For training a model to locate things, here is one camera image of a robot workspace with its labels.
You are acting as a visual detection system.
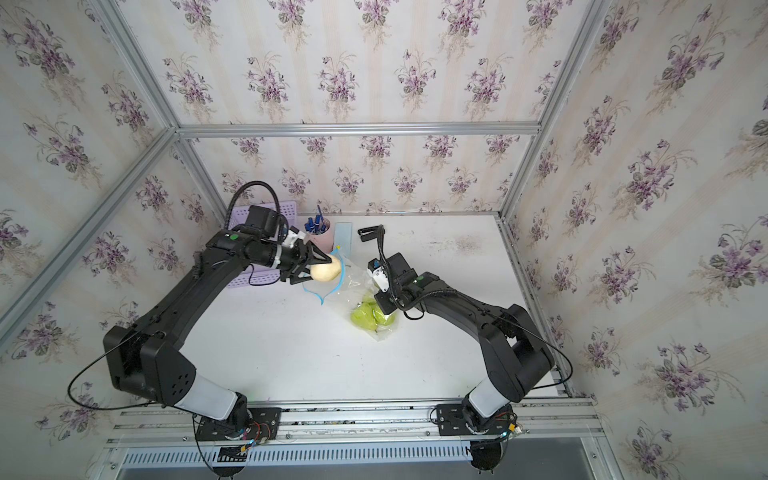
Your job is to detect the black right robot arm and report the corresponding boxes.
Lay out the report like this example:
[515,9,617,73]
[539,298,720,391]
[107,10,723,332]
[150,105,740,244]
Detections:
[367,254,556,433]

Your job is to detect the aluminium mounting rail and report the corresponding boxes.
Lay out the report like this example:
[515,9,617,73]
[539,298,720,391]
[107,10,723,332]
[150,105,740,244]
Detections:
[91,397,621,479]

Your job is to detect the purple plastic basket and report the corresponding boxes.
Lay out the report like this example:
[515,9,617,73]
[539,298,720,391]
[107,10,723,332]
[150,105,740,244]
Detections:
[227,200,297,288]

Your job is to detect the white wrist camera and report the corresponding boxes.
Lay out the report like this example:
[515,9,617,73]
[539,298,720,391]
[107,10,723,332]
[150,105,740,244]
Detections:
[367,259,389,292]
[281,226,305,248]

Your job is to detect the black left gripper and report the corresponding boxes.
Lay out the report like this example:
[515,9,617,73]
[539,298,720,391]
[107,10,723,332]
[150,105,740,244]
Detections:
[253,238,331,283]

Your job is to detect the yellow pear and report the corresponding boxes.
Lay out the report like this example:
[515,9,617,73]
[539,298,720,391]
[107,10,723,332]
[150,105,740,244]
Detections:
[310,255,343,282]

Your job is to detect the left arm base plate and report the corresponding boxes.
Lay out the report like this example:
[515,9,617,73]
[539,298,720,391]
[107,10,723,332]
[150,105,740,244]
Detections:
[194,407,283,443]

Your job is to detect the clear zip-top bag blue seal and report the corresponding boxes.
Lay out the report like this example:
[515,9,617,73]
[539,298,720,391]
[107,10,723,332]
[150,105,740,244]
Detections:
[302,250,397,341]

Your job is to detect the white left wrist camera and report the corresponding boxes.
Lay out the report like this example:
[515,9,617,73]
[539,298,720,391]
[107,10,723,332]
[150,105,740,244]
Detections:
[281,226,305,248]

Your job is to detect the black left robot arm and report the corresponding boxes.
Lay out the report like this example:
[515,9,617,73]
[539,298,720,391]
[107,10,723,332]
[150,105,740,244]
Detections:
[101,204,334,440]

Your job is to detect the light blue flat case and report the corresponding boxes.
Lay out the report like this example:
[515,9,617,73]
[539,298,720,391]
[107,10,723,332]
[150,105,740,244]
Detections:
[334,222,353,258]

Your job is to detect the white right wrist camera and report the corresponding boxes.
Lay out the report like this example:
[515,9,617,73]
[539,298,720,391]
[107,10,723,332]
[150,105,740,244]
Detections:
[367,259,389,292]

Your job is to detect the pink pen cup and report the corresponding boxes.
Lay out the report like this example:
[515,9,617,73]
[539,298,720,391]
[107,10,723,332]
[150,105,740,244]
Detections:
[310,230,334,254]

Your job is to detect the aluminium frame bars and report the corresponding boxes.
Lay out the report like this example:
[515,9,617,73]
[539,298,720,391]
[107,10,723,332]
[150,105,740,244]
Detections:
[1,1,610,344]

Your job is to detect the blue pens bundle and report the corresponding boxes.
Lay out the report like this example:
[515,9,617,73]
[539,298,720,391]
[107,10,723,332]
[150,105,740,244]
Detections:
[304,205,330,236]

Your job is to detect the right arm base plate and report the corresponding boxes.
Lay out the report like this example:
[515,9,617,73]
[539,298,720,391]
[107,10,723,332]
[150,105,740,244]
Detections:
[429,403,523,438]

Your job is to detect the black stapler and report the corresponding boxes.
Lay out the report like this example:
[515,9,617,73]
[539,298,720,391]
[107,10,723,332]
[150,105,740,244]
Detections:
[357,225,386,242]

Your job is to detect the green pear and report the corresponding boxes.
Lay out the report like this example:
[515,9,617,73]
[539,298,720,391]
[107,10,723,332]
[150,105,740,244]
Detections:
[372,307,397,330]
[350,303,378,331]

